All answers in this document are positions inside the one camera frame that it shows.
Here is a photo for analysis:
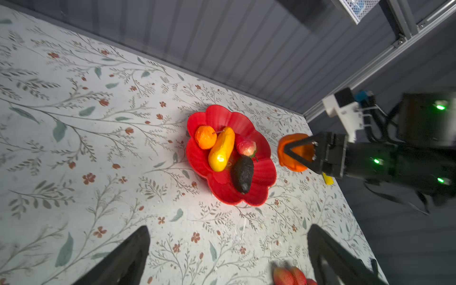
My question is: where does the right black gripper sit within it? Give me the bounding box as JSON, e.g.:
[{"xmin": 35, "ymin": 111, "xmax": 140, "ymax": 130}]
[{"xmin": 283, "ymin": 132, "xmax": 398, "ymax": 179}]

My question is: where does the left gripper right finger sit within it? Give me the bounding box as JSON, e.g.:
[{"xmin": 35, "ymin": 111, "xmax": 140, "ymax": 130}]
[{"xmin": 307, "ymin": 224, "xmax": 386, "ymax": 285}]

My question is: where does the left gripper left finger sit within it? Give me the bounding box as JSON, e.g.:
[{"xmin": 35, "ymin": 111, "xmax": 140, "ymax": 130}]
[{"xmin": 75, "ymin": 226, "xmax": 150, "ymax": 285}]

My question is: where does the orange bell pepper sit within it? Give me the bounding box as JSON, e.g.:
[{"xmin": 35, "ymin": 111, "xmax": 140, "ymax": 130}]
[{"xmin": 277, "ymin": 133, "xmax": 316, "ymax": 173}]

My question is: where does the red apple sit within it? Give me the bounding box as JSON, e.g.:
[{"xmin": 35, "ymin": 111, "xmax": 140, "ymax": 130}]
[{"xmin": 236, "ymin": 140, "xmax": 257, "ymax": 158}]

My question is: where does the dark avocado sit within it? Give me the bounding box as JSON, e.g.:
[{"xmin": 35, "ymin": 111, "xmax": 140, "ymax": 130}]
[{"xmin": 230, "ymin": 155, "xmax": 254, "ymax": 194}]

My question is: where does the yellow squash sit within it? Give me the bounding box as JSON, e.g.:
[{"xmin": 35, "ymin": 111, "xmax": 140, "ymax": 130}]
[{"xmin": 208, "ymin": 127, "xmax": 235, "ymax": 172}]

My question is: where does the small orange tangerine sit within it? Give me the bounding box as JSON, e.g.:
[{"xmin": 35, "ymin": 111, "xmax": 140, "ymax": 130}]
[{"xmin": 195, "ymin": 125, "xmax": 217, "ymax": 150}]

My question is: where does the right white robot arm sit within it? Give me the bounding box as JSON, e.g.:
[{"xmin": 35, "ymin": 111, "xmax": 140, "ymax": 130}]
[{"xmin": 277, "ymin": 88, "xmax": 456, "ymax": 206}]

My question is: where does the red flower-shaped bowl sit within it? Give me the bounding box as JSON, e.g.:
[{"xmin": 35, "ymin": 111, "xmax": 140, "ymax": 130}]
[{"xmin": 186, "ymin": 105, "xmax": 277, "ymax": 207}]

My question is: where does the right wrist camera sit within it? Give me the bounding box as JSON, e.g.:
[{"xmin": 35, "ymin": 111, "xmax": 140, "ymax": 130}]
[{"xmin": 322, "ymin": 88, "xmax": 373, "ymax": 143}]

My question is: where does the white wire basket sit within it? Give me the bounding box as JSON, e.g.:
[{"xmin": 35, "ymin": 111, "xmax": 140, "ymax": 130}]
[{"xmin": 338, "ymin": 0, "xmax": 380, "ymax": 24}]

